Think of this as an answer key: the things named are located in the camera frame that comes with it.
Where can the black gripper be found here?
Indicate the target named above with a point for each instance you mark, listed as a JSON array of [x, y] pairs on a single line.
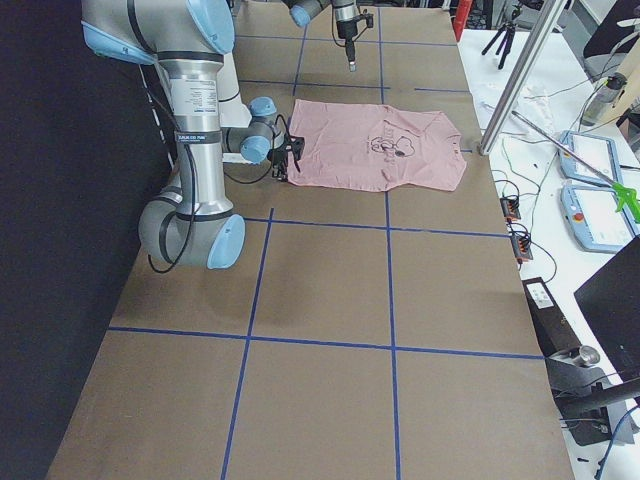
[[276, 156], [345, 29]]

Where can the pink Snoopy t-shirt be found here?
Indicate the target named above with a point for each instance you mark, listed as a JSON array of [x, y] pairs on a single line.
[[375, 148]]

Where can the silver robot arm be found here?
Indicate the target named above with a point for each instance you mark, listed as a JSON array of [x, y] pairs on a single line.
[[303, 12], [190, 43]]

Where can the red cylinder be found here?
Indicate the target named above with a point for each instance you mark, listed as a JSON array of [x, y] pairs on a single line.
[[461, 16]]

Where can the black tripod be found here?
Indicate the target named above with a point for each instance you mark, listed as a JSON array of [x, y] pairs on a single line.
[[506, 35]]

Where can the orange connector block far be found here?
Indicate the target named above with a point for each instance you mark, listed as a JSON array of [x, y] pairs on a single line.
[[510, 208]]

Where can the orange connector block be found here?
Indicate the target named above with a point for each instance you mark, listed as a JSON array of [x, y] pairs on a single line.
[[521, 242], [510, 208]]

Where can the orange connector block near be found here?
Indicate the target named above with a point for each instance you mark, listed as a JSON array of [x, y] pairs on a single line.
[[521, 242]]

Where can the grey water bottle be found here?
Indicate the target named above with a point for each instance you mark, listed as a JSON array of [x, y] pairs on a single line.
[[604, 97]]

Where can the far blue teach pendant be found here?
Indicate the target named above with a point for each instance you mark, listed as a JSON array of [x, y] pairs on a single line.
[[600, 152]]

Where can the blue teach pendant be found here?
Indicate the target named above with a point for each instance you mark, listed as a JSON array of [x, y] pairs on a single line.
[[591, 215], [600, 152]]

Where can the near blue teach pendant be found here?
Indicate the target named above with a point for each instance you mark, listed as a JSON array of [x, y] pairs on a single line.
[[591, 215]]

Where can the metal rod green clip stand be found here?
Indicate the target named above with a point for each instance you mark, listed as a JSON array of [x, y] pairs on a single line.
[[626, 196]]

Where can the black box with label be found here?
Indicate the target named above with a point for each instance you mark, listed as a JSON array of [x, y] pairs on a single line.
[[555, 336]]

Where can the black monitor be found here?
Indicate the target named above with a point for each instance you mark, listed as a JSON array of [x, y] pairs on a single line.
[[609, 302]]

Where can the aluminium frame post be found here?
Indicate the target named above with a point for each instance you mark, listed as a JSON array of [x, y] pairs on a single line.
[[536, 40]]

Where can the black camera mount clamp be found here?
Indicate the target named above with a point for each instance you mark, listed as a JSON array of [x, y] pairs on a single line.
[[590, 405]]

